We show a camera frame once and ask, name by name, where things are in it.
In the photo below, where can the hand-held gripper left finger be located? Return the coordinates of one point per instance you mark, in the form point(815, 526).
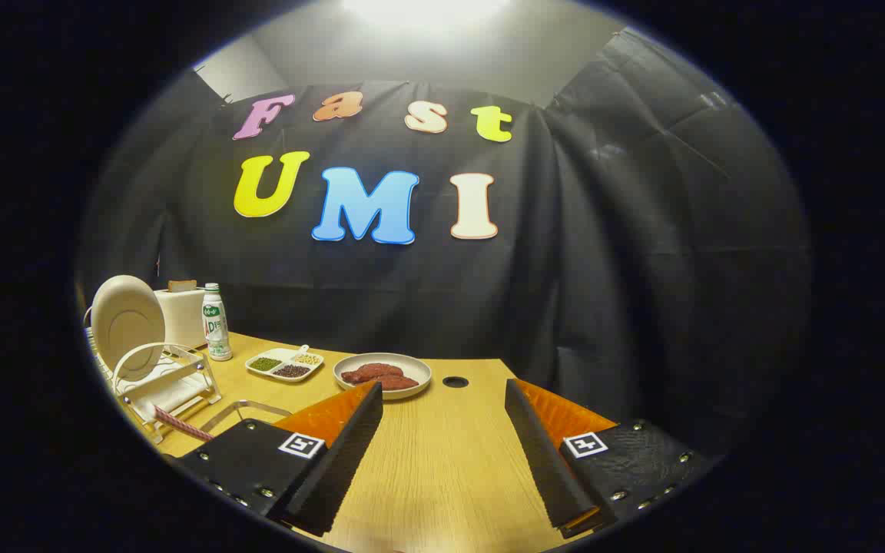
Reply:
point(335, 468)

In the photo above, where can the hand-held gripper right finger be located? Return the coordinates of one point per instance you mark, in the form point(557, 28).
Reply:
point(546, 461)

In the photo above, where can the white round plate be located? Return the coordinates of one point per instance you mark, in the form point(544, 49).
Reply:
point(124, 322)

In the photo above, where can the white divided dish with beans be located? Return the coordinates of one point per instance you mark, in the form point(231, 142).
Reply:
point(281, 359)

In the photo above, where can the beige plate with meat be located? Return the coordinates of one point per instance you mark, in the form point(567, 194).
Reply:
point(412, 367)

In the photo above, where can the red meat slice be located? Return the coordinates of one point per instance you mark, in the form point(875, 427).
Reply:
point(369, 372)
point(400, 382)

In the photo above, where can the white ribbed drain tray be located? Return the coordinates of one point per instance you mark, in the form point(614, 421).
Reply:
point(174, 397)

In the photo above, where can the white bottle green label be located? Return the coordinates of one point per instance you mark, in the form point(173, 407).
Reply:
point(216, 322)

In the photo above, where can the black backdrop cloth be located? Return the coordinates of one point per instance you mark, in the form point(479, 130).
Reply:
point(604, 269)

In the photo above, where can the white toaster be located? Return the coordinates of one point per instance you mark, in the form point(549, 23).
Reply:
point(181, 319)

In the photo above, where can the brown toast slice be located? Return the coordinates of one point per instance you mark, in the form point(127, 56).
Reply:
point(182, 285)

